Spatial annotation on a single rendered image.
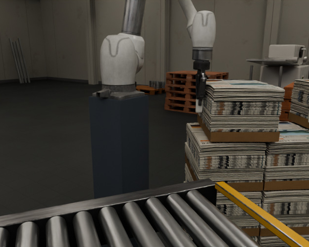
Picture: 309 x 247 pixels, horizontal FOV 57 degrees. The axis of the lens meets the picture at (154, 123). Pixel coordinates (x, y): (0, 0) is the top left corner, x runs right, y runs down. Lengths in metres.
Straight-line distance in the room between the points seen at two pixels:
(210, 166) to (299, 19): 6.74
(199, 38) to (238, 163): 0.56
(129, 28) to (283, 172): 0.98
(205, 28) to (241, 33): 6.85
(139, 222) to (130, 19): 1.03
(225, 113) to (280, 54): 4.45
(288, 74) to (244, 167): 4.41
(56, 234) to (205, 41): 0.94
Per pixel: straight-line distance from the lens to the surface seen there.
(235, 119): 1.22
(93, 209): 0.80
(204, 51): 1.29
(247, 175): 1.32
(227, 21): 8.29
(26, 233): 0.75
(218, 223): 0.76
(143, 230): 0.71
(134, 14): 1.49
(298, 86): 1.67
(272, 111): 1.26
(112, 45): 1.28
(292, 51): 5.57
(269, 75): 5.69
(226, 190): 0.85
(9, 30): 13.15
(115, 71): 1.27
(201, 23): 1.29
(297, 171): 1.41
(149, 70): 9.58
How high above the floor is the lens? 1.20
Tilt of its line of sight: 14 degrees down
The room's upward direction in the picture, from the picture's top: straight up
